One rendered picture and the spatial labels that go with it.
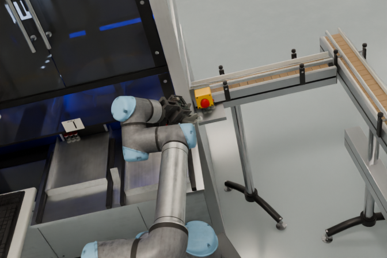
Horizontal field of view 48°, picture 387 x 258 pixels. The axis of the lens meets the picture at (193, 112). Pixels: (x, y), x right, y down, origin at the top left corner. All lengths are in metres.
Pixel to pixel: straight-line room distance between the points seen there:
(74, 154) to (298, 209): 1.36
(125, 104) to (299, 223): 1.63
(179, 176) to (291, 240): 1.52
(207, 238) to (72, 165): 0.84
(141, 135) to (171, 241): 0.37
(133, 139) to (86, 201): 0.62
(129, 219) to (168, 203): 1.37
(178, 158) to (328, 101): 2.35
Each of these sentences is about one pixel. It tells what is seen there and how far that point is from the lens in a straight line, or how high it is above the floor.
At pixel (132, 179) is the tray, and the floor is 0.88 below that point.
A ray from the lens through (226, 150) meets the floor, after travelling 3.11.
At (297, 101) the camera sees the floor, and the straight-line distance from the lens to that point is 3.43.
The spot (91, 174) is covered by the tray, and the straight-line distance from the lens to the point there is 1.94.
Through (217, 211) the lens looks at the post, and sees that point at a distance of 2.46.
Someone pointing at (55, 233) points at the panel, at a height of 0.33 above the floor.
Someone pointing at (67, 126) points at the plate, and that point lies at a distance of 2.02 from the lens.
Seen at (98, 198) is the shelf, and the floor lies 0.88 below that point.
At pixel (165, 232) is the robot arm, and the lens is 1.04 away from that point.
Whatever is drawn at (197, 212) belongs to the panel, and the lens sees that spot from 2.45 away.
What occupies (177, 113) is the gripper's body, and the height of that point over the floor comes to 1.29.
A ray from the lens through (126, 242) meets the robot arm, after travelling 1.06.
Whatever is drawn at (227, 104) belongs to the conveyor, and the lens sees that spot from 2.10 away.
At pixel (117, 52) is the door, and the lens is 1.79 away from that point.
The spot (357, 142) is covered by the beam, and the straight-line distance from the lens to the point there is 2.31.
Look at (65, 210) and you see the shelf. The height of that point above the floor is 0.88.
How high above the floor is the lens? 2.15
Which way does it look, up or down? 38 degrees down
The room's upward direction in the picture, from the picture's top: 15 degrees counter-clockwise
